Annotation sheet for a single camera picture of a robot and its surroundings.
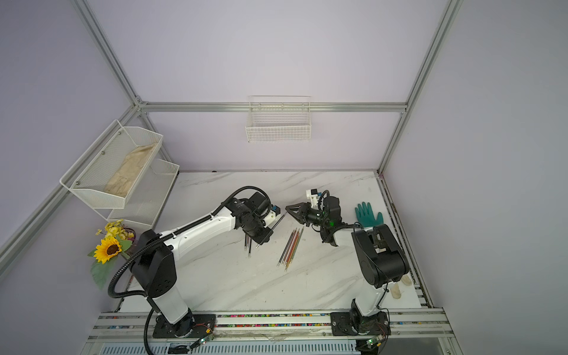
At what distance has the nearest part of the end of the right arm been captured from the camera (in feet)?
2.39

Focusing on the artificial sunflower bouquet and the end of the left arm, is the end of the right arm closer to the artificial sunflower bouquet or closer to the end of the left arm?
the end of the left arm

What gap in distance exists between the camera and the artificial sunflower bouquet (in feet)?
2.17

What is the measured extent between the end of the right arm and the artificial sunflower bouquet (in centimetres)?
57

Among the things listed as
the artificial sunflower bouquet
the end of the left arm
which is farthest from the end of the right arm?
the artificial sunflower bouquet
